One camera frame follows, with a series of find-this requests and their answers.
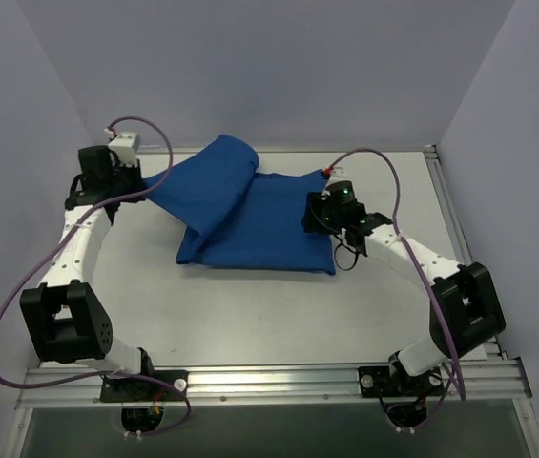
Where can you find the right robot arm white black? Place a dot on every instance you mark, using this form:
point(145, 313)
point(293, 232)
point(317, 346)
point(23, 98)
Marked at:
point(465, 310)

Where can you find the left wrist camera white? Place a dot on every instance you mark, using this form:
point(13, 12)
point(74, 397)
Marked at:
point(123, 143)

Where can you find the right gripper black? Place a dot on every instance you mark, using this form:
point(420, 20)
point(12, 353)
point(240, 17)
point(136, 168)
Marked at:
point(312, 218)

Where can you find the aluminium back rail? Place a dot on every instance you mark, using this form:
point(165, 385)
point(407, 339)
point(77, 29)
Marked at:
point(156, 150)

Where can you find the blue surgical drape cloth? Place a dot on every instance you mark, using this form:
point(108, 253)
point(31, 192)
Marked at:
point(238, 217)

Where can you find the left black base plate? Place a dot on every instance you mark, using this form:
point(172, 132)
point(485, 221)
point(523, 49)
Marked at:
point(167, 386)

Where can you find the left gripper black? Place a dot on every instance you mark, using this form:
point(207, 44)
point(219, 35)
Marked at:
point(130, 176)

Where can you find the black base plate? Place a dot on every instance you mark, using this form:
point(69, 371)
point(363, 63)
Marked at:
point(391, 381)
point(167, 386)

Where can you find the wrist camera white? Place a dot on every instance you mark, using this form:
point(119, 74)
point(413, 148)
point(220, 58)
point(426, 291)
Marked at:
point(123, 143)
point(334, 175)

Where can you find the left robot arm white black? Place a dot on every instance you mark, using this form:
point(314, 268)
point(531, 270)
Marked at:
point(67, 322)

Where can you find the aluminium front rail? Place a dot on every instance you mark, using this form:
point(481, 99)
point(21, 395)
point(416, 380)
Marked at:
point(280, 385)

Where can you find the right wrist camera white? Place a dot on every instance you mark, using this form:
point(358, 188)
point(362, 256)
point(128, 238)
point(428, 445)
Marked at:
point(334, 175)

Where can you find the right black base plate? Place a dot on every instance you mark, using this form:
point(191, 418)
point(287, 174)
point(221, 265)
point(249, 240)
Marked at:
point(391, 381)

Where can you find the aluminium rail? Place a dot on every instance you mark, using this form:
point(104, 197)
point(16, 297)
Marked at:
point(156, 150)
point(280, 385)

